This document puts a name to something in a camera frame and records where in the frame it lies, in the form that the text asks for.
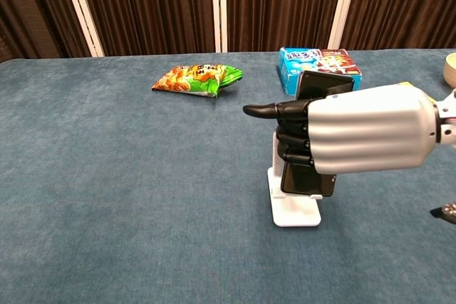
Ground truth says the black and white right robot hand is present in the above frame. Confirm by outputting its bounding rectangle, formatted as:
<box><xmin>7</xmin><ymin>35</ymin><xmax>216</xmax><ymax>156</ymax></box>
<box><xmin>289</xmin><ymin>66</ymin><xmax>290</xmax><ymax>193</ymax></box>
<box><xmin>242</xmin><ymin>83</ymin><xmax>456</xmax><ymax>226</ymax></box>

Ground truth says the black smartphone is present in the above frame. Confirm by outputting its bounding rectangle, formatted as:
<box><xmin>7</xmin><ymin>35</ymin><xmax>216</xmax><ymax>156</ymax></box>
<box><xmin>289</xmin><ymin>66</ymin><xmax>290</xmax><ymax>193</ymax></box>
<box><xmin>280</xmin><ymin>70</ymin><xmax>356</xmax><ymax>198</ymax></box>

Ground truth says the white phone stand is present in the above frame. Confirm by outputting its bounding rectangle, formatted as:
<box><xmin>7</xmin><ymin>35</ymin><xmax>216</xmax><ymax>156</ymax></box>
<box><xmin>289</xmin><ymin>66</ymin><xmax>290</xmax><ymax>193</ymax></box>
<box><xmin>266</xmin><ymin>131</ymin><xmax>321</xmax><ymax>229</ymax></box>

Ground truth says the yellow snack packet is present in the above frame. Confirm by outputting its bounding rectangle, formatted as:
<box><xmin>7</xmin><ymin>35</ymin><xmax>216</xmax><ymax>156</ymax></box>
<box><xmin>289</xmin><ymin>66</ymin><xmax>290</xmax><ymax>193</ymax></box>
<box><xmin>394</xmin><ymin>80</ymin><xmax>438</xmax><ymax>104</ymax></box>

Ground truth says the blue and red snack box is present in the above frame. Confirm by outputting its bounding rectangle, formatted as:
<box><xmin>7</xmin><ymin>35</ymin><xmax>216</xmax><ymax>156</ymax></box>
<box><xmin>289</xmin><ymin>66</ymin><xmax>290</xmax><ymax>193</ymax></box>
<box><xmin>276</xmin><ymin>46</ymin><xmax>363</xmax><ymax>97</ymax></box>

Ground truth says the cream bowl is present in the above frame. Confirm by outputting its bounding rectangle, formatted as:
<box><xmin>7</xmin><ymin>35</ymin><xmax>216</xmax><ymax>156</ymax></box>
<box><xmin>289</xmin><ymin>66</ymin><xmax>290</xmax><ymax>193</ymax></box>
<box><xmin>444</xmin><ymin>52</ymin><xmax>456</xmax><ymax>88</ymax></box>

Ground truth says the dark brown pleated curtain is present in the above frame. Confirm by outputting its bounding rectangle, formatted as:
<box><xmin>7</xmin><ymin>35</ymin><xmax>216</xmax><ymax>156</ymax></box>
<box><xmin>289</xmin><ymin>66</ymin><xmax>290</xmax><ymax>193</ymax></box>
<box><xmin>0</xmin><ymin>0</ymin><xmax>90</xmax><ymax>63</ymax></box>
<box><xmin>227</xmin><ymin>0</ymin><xmax>347</xmax><ymax>52</ymax></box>
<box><xmin>74</xmin><ymin>0</ymin><xmax>217</xmax><ymax>57</ymax></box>
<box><xmin>340</xmin><ymin>0</ymin><xmax>456</xmax><ymax>51</ymax></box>

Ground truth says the green orange snack bag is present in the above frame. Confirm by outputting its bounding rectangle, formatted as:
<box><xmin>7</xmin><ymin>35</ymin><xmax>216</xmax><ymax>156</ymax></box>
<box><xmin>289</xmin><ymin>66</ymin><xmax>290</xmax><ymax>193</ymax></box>
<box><xmin>151</xmin><ymin>64</ymin><xmax>244</xmax><ymax>98</ymax></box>

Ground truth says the blue suede table mat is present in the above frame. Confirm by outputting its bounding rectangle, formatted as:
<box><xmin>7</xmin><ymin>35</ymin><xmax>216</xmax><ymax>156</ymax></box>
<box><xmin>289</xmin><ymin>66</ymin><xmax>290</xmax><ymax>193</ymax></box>
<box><xmin>0</xmin><ymin>47</ymin><xmax>456</xmax><ymax>304</ymax></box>

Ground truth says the white screen frame post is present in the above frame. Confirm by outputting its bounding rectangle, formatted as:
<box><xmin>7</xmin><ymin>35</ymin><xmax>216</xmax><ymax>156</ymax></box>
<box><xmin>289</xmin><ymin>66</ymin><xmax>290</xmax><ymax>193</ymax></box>
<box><xmin>211</xmin><ymin>0</ymin><xmax>229</xmax><ymax>53</ymax></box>
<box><xmin>326</xmin><ymin>0</ymin><xmax>361</xmax><ymax>51</ymax></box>
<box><xmin>58</xmin><ymin>0</ymin><xmax>105</xmax><ymax>58</ymax></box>

